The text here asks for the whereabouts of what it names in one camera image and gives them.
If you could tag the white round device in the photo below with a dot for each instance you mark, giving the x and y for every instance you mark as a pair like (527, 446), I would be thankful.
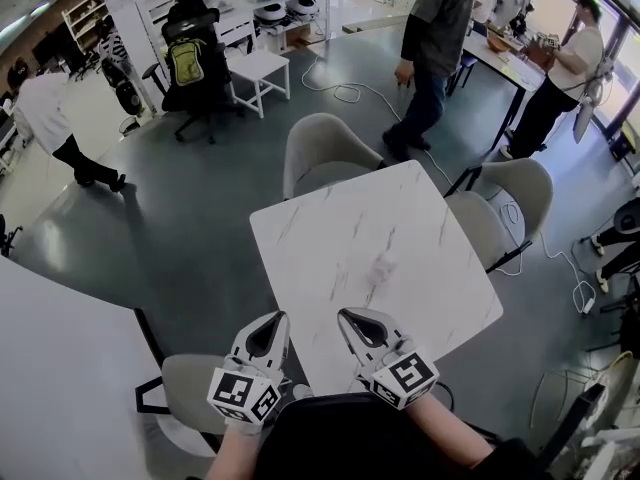
(304, 7)
(270, 13)

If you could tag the white desk with black legs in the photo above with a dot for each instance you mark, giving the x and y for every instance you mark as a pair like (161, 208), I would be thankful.
(520, 75)

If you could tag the small white table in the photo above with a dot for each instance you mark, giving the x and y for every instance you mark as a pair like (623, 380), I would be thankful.
(257, 65)

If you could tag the clear plastic bottle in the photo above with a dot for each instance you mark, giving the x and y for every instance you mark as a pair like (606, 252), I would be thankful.
(384, 268)

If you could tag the white wristband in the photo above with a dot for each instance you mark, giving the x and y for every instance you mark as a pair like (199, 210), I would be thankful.
(245, 427)

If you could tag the yellow-green backpack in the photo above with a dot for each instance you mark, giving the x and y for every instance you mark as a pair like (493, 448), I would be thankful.
(186, 65)

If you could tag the person's left forearm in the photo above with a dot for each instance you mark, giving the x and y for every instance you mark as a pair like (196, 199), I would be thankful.
(232, 458)

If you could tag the person's black shirt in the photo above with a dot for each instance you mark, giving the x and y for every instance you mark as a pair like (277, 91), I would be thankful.
(350, 443)

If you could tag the person's left white shoe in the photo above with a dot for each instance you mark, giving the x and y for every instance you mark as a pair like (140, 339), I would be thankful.
(302, 392)

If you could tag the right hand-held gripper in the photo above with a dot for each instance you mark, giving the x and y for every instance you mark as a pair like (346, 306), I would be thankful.
(405, 375)

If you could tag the white marble square table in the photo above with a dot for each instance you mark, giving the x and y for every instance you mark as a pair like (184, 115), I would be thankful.
(375, 218)

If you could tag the person's right forearm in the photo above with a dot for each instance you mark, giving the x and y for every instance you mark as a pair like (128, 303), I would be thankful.
(440, 433)

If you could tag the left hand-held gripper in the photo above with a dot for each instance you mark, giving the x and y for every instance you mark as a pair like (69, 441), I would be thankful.
(240, 393)

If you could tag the black office chair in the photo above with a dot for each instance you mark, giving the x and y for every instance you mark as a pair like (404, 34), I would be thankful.
(215, 63)

